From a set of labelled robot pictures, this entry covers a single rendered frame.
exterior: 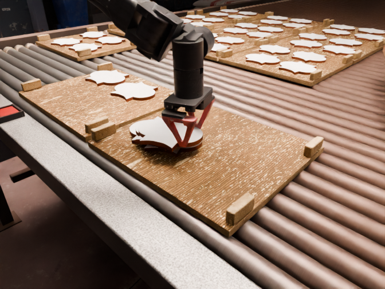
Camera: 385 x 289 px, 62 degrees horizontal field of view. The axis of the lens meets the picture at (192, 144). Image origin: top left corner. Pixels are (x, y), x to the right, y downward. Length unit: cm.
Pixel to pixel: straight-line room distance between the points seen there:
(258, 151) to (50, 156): 46
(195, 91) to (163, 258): 30
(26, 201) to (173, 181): 170
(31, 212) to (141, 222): 161
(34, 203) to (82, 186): 155
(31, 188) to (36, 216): 29
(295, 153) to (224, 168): 17
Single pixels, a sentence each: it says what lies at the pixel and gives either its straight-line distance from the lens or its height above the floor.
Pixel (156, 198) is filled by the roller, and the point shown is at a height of 92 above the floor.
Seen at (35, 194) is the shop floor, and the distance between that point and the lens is 228.
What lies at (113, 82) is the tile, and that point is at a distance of 109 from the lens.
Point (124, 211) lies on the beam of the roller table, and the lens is 59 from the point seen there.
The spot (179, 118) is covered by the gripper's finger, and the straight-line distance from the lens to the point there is 60.
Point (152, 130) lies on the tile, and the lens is 70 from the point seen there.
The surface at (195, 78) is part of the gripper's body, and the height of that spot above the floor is 111.
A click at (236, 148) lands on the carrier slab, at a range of 72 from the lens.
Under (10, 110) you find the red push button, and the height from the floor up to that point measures 93.
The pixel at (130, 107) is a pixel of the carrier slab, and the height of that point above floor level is 94.
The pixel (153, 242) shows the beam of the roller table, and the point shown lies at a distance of 53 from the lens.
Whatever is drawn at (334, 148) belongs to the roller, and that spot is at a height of 92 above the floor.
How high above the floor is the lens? 131
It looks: 31 degrees down
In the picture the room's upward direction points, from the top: straight up
